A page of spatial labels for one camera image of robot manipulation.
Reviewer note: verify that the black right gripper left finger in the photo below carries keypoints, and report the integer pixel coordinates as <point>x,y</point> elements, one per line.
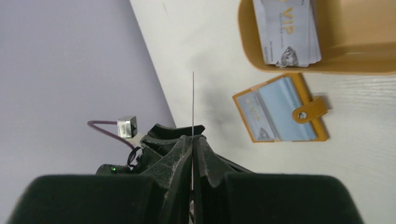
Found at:
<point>159,195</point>

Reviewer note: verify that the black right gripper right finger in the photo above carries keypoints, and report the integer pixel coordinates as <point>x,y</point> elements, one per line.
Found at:
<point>225,196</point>

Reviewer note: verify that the yellow leather card holder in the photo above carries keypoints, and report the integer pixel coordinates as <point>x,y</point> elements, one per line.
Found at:
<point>293,113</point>

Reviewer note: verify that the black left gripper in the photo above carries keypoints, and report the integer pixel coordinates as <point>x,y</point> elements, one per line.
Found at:
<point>158,156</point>

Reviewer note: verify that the silver credit card stack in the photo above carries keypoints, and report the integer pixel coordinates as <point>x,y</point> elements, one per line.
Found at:
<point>288,32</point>

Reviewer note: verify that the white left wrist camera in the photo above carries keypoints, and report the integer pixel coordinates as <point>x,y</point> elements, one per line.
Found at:
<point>127,127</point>

